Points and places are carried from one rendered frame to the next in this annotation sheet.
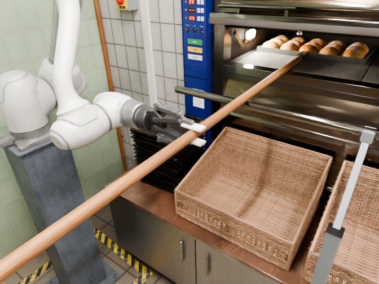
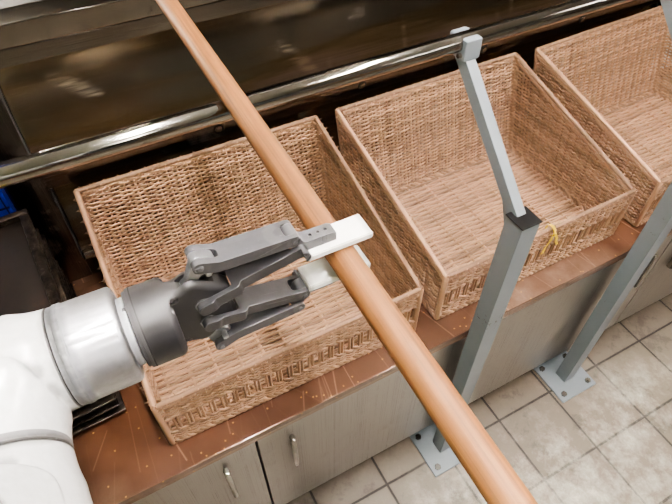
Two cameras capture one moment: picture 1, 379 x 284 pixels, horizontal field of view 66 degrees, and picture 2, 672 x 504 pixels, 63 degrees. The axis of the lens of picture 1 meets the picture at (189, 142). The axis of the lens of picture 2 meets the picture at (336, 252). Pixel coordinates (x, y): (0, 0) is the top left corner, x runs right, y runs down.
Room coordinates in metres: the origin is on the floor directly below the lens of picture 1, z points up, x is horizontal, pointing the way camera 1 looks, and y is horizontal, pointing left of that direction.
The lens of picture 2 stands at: (0.57, 0.31, 1.60)
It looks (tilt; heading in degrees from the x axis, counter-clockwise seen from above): 49 degrees down; 295
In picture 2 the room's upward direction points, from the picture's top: straight up
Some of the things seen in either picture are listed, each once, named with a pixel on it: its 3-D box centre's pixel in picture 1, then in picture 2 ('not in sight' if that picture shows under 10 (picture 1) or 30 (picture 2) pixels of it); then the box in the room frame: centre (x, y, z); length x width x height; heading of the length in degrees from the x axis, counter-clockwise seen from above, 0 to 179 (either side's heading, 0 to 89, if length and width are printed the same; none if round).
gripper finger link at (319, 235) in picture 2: (185, 118); (308, 232); (0.74, 0.01, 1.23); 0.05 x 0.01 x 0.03; 53
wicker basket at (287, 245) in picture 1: (251, 186); (251, 262); (1.05, -0.28, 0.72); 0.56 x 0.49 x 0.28; 53
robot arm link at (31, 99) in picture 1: (22, 98); not in sight; (1.10, 0.66, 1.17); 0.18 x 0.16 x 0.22; 154
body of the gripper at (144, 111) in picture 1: (153, 120); (183, 311); (0.82, 0.11, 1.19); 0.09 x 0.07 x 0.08; 53
